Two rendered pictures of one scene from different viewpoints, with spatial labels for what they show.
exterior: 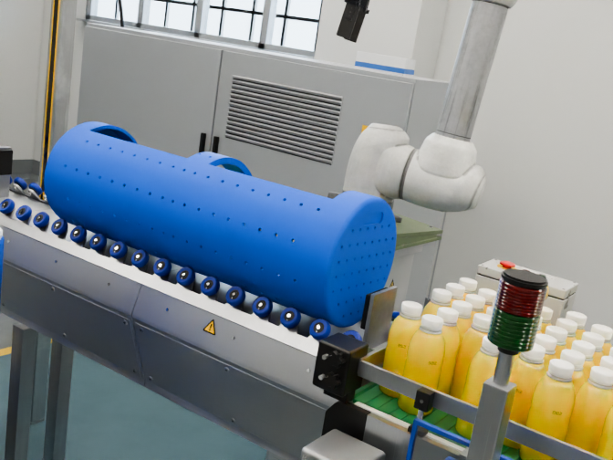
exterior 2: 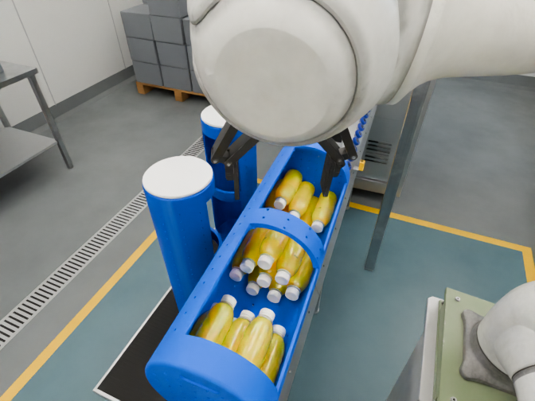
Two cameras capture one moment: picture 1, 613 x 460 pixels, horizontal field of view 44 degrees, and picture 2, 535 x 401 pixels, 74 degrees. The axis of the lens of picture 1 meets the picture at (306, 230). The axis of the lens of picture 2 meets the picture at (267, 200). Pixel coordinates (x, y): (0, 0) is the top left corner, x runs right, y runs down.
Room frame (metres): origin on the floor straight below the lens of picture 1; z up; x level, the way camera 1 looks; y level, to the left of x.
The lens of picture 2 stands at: (1.61, -0.44, 1.89)
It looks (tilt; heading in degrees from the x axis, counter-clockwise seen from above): 41 degrees down; 78
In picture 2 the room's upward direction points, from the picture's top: straight up
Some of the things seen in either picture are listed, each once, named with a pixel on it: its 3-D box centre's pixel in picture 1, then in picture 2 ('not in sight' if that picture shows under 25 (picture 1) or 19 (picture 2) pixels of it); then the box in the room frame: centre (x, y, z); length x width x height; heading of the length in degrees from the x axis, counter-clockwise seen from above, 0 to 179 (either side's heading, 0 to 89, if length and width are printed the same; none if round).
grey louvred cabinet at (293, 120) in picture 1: (237, 187); not in sight; (4.01, 0.40, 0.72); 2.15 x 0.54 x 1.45; 55
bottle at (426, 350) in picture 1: (422, 368); not in sight; (1.30, -0.25, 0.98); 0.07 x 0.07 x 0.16
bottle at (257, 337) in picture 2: not in sight; (253, 348); (1.67, -0.04, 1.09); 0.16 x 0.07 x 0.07; 58
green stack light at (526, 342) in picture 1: (513, 326); not in sight; (1.01, -0.30, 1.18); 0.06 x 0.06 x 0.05
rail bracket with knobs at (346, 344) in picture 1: (341, 367); not in sight; (1.32, -0.10, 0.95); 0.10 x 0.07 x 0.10; 148
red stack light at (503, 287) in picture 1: (520, 296); not in sight; (1.01, -0.30, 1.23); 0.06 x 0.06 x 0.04
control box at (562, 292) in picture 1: (523, 294); not in sight; (1.65, -0.50, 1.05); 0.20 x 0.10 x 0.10; 58
